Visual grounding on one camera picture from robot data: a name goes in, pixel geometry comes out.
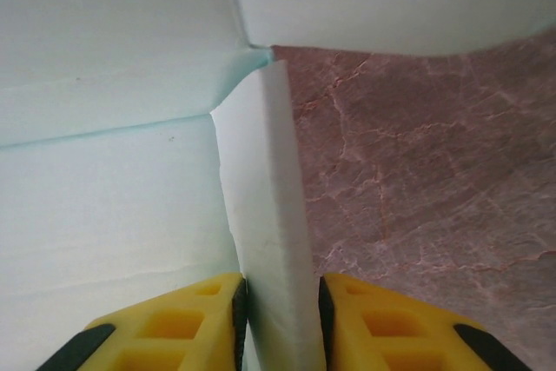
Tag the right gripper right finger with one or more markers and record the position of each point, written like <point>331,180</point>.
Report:
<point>391,327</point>

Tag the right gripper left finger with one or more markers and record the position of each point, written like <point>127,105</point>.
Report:
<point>174,327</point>

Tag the light teal paper box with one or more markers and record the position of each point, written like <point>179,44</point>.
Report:
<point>108,193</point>

